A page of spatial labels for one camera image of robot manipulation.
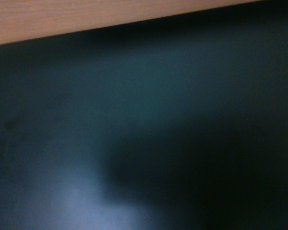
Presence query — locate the black netbook laptop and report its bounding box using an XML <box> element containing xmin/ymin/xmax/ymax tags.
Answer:
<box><xmin>0</xmin><ymin>0</ymin><xmax>288</xmax><ymax>230</ymax></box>

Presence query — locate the wooden desk with black frame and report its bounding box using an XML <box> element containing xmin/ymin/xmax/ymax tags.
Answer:
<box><xmin>0</xmin><ymin>0</ymin><xmax>262</xmax><ymax>47</ymax></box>

